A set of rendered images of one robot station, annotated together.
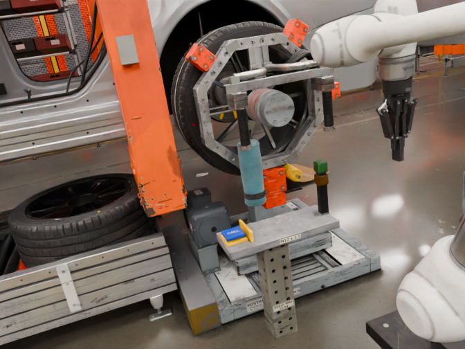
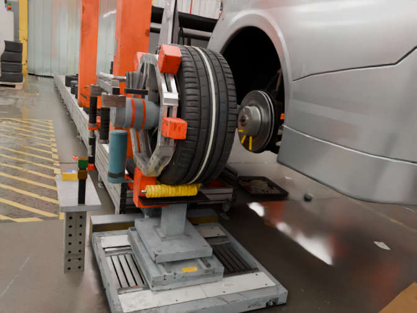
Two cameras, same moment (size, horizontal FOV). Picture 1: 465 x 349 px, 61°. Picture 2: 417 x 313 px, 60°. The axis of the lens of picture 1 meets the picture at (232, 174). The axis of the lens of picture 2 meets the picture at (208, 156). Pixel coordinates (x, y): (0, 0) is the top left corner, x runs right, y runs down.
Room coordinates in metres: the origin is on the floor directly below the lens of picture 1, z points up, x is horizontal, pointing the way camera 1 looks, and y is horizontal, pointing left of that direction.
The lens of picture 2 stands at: (1.62, -1.87, 1.10)
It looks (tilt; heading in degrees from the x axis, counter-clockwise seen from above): 14 degrees down; 80
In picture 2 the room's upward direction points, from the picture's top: 7 degrees clockwise
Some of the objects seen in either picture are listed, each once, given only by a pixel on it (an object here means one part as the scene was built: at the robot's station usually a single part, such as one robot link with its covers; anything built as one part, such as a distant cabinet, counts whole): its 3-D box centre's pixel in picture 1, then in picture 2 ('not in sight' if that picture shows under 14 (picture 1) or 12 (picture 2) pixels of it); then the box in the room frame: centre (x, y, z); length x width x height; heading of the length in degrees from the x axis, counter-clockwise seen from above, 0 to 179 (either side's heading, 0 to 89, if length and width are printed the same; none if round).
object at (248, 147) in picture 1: (243, 127); (93, 110); (1.36, -0.06, 0.83); 0.04 x 0.04 x 0.16
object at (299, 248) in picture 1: (270, 237); (172, 251); (1.80, -0.15, 0.13); 0.50 x 0.36 x 0.10; 106
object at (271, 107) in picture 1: (268, 106); (134, 113); (1.56, -0.18, 0.85); 0.21 x 0.14 x 0.14; 16
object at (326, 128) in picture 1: (328, 109); (104, 123); (1.45, -0.39, 0.83); 0.04 x 0.04 x 0.16
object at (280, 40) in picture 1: (261, 104); (150, 114); (1.63, -0.16, 0.85); 0.54 x 0.07 x 0.54; 106
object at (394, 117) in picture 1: (394, 120); not in sight; (1.06, -0.46, 0.86); 0.04 x 0.01 x 0.11; 20
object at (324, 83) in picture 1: (322, 82); (113, 99); (1.48, -0.38, 0.93); 0.09 x 0.05 x 0.05; 16
